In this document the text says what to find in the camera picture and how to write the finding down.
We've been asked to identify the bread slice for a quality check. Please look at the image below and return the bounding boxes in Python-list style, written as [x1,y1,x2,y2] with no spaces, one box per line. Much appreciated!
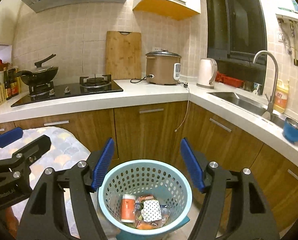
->
[136,221,156,230]

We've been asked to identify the red tray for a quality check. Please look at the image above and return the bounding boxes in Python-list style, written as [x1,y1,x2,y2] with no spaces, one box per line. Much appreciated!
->
[216,72,243,88]

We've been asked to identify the white electric kettle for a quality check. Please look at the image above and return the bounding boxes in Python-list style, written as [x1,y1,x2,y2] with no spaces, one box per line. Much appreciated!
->
[197,58,218,89]

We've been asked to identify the orange paper cup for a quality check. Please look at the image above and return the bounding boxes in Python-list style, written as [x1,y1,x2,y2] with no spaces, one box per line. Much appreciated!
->
[121,194,135,223]

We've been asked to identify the sauce bottles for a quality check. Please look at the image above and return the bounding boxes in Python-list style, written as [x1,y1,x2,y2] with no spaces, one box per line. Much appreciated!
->
[3,67,19,100]

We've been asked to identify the person's left hand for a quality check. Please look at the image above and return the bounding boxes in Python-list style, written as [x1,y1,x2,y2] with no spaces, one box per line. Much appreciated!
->
[0,207,19,238]

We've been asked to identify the patterned tablecloth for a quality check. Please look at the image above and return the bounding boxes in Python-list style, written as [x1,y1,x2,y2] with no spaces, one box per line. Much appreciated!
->
[0,127,120,239]

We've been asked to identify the polka dot paper wrapper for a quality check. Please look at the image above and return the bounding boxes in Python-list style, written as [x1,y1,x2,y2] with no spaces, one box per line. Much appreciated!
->
[141,199,162,223]

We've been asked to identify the dark window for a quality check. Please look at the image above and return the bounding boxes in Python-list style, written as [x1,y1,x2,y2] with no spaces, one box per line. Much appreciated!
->
[206,0,267,85]

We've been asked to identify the black gas stove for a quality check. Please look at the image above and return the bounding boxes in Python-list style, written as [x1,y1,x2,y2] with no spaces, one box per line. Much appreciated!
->
[11,74,124,107]

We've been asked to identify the wooden base cabinets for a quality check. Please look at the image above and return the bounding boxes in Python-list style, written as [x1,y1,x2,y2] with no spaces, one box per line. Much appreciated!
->
[0,102,298,230]

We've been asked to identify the steel sink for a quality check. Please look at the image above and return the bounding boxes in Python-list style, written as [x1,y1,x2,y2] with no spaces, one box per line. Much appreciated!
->
[210,92,286,128]

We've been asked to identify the blue bowl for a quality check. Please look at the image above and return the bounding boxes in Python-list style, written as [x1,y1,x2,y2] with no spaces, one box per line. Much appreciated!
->
[283,117,298,143]

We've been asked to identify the yellow detergent bottle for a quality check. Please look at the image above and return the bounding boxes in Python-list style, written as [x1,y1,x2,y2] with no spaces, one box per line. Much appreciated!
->
[273,79,289,113]

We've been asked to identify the white power cable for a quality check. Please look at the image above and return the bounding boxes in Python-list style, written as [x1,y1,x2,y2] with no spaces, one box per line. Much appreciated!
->
[174,81,191,133]

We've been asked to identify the light blue trash basket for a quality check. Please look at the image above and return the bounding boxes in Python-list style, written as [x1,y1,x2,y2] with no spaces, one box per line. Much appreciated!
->
[97,159,192,239]

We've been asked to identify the black wok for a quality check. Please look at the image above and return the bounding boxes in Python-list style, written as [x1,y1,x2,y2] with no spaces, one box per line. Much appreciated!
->
[14,54,58,87]

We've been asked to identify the wooden cutting board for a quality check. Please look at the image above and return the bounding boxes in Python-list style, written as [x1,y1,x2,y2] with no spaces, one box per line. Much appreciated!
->
[105,31,142,80]

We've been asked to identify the brown rice cooker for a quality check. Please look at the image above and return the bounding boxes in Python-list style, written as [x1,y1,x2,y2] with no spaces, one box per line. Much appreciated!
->
[146,50,181,85]

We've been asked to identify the chrome sink faucet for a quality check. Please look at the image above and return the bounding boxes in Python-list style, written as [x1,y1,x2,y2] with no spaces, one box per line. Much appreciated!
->
[253,50,279,120]

